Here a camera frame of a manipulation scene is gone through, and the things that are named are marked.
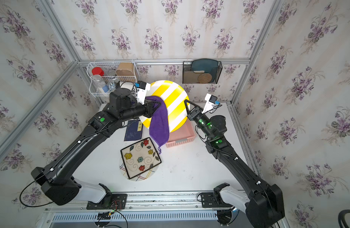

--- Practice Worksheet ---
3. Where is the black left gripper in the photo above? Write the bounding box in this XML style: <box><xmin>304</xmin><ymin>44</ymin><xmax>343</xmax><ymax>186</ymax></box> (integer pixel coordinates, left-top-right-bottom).
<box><xmin>119</xmin><ymin>99</ymin><xmax>164</xmax><ymax>124</ymax></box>

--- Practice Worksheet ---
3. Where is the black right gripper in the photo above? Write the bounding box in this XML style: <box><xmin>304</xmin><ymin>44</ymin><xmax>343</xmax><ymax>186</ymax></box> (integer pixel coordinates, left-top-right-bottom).
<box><xmin>184</xmin><ymin>99</ymin><xmax>214</xmax><ymax>141</ymax></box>

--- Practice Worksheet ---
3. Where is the purple cloth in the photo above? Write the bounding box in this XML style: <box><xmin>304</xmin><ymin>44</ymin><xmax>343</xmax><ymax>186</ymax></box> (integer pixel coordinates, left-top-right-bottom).
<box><xmin>146</xmin><ymin>96</ymin><xmax>170</xmax><ymax>154</ymax></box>

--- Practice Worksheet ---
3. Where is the yellow striped round plate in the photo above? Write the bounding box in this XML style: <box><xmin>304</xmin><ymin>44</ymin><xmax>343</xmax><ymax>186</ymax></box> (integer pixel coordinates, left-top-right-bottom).
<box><xmin>146</xmin><ymin>80</ymin><xmax>189</xmax><ymax>132</ymax></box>

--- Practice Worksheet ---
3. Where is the square floral plate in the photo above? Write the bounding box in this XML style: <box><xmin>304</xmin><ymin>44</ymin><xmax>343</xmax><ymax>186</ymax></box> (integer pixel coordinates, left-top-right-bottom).
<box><xmin>120</xmin><ymin>137</ymin><xmax>162</xmax><ymax>180</ymax></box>

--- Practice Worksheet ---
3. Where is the round plaid plate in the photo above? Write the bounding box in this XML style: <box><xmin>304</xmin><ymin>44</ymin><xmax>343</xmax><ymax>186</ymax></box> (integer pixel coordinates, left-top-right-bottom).
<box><xmin>119</xmin><ymin>162</ymin><xmax>160</xmax><ymax>181</ymax></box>

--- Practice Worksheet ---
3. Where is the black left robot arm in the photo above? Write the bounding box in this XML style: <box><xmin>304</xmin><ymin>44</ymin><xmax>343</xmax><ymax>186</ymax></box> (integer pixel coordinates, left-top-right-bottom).
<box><xmin>31</xmin><ymin>88</ymin><xmax>162</xmax><ymax>209</ymax></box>

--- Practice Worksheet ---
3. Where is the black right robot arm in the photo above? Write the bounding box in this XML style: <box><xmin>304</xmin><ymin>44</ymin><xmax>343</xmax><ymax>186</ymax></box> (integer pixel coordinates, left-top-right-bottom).
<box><xmin>184</xmin><ymin>100</ymin><xmax>285</xmax><ymax>228</ymax></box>

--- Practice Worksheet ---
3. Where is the teal plate in holder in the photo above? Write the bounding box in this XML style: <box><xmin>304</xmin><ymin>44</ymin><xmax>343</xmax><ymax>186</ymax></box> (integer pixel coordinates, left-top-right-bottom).
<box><xmin>191</xmin><ymin>59</ymin><xmax>218</xmax><ymax>83</ymax></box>

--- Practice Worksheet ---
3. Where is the small navy notebook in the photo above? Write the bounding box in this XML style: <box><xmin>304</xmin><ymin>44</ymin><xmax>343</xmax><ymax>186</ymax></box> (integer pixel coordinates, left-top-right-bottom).
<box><xmin>124</xmin><ymin>120</ymin><xmax>143</xmax><ymax>142</ymax></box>

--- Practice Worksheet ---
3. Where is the pink plastic basket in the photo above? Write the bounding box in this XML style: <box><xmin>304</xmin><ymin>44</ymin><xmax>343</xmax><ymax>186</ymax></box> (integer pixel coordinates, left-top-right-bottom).
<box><xmin>166</xmin><ymin>120</ymin><xmax>195</xmax><ymax>148</ymax></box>

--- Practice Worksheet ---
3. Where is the white cylindrical can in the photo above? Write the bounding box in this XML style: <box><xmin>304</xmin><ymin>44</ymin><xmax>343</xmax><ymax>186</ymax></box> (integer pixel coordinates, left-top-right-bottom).
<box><xmin>118</xmin><ymin>81</ymin><xmax>137</xmax><ymax>92</ymax></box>

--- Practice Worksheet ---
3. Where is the round cork coaster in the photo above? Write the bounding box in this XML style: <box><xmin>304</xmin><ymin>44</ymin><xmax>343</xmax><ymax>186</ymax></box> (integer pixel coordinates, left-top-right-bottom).
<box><xmin>197</xmin><ymin>73</ymin><xmax>213</xmax><ymax>84</ymax></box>

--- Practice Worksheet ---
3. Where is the brown paper box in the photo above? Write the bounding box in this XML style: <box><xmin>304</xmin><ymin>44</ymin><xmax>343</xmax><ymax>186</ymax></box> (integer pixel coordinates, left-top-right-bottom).
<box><xmin>116</xmin><ymin>62</ymin><xmax>135</xmax><ymax>76</ymax></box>

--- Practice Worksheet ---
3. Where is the clear plastic bottle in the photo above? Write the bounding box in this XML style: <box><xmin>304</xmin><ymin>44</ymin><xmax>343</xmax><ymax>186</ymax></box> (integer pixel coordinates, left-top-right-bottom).
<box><xmin>92</xmin><ymin>75</ymin><xmax>109</xmax><ymax>93</ymax></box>

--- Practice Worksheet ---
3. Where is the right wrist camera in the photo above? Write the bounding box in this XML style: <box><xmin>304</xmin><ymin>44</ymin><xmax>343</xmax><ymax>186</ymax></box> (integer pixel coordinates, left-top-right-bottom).
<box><xmin>202</xmin><ymin>94</ymin><xmax>220</xmax><ymax>114</ymax></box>

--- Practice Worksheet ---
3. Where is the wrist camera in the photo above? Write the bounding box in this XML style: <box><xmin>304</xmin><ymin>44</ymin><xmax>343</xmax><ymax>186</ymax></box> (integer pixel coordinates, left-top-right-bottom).
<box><xmin>202</xmin><ymin>94</ymin><xmax>220</xmax><ymax>114</ymax></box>
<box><xmin>135</xmin><ymin>81</ymin><xmax>151</xmax><ymax>105</ymax></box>

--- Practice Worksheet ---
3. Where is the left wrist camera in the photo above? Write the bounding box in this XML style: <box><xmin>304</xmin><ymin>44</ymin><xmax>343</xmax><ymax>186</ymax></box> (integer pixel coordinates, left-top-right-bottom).
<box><xmin>135</xmin><ymin>81</ymin><xmax>151</xmax><ymax>105</ymax></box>

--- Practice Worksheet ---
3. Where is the black mesh wall holder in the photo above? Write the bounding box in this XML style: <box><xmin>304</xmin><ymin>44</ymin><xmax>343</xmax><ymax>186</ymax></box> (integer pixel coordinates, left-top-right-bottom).
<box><xmin>182</xmin><ymin>61</ymin><xmax>223</xmax><ymax>84</ymax></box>

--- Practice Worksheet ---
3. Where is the white wire basket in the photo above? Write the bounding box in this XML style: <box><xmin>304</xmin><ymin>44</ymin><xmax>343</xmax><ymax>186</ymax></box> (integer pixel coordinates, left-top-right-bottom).
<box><xmin>84</xmin><ymin>61</ymin><xmax>140</xmax><ymax>97</ymax></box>

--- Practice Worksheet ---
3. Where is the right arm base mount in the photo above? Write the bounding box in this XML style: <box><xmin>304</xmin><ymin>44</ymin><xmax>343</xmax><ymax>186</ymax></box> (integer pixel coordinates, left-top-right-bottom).
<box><xmin>196</xmin><ymin>183</ymin><xmax>240</xmax><ymax>226</ymax></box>

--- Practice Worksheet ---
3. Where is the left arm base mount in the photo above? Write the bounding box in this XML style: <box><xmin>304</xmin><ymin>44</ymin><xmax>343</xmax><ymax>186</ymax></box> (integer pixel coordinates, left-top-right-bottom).
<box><xmin>86</xmin><ymin>183</ymin><xmax>128</xmax><ymax>211</ymax></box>

